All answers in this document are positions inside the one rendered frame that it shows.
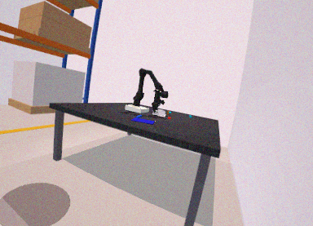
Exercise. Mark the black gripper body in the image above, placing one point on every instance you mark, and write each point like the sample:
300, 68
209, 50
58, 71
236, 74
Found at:
155, 102

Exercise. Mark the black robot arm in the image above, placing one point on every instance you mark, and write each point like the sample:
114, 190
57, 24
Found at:
158, 86

